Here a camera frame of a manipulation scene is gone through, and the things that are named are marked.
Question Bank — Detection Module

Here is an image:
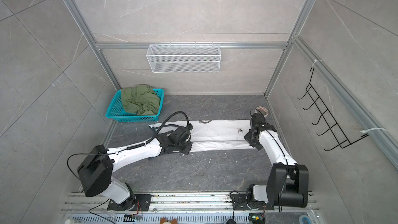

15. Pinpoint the aluminium front rail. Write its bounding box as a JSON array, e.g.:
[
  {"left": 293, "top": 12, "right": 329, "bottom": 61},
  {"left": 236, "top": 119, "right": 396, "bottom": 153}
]
[{"left": 60, "top": 192, "right": 320, "bottom": 214}]

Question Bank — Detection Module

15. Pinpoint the left black corrugated cable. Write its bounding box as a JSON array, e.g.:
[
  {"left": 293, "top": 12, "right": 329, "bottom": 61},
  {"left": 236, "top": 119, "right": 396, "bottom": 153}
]
[{"left": 146, "top": 111, "right": 190, "bottom": 144}]

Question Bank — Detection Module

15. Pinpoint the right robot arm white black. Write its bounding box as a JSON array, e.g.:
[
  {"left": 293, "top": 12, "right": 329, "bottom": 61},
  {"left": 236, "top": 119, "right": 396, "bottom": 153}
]
[{"left": 245, "top": 113, "right": 309, "bottom": 210}]

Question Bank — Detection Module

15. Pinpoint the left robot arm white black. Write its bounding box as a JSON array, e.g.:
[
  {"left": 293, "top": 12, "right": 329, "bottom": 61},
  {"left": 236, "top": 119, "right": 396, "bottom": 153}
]
[{"left": 77, "top": 123, "right": 193, "bottom": 204}]

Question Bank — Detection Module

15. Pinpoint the white wire mesh shelf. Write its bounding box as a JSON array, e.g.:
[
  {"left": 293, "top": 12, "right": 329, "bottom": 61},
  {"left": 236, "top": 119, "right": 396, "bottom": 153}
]
[{"left": 146, "top": 44, "right": 222, "bottom": 73}]

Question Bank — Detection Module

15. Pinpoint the roll of white tape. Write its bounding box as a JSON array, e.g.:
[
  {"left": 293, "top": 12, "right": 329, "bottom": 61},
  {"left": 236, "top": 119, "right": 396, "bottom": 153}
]
[{"left": 256, "top": 106, "right": 269, "bottom": 118}]

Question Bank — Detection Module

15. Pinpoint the black wire hook rack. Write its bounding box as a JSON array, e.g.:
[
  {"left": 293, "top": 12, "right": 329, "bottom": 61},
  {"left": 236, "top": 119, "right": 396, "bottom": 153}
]
[{"left": 297, "top": 67, "right": 369, "bottom": 151}]

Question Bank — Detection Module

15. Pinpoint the teal plastic basket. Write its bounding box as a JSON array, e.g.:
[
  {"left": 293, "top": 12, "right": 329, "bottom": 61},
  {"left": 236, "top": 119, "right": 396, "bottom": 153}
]
[{"left": 105, "top": 88, "right": 164, "bottom": 123}]

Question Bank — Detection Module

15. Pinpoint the white tank top navy trim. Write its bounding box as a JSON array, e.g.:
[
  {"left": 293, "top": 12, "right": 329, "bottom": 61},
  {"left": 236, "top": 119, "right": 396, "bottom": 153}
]
[{"left": 149, "top": 119, "right": 257, "bottom": 153}]

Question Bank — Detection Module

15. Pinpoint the green tank top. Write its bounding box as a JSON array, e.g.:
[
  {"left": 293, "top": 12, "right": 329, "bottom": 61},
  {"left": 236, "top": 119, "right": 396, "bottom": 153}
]
[{"left": 120, "top": 85, "right": 161, "bottom": 116}]

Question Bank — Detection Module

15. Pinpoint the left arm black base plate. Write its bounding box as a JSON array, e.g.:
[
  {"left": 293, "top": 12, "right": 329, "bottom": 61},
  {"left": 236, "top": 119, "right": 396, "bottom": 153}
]
[{"left": 107, "top": 194, "right": 152, "bottom": 211}]

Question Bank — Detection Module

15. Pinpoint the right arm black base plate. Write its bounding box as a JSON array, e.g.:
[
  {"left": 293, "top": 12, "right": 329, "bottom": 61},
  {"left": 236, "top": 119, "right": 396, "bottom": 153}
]
[{"left": 229, "top": 191, "right": 274, "bottom": 211}]

